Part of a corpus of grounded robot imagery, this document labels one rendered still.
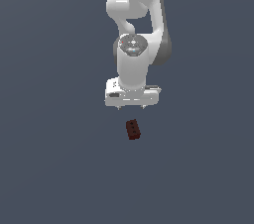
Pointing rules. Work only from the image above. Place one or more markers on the dark red holed brick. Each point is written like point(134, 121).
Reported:
point(133, 129)

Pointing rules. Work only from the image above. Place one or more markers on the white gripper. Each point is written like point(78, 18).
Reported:
point(132, 96)

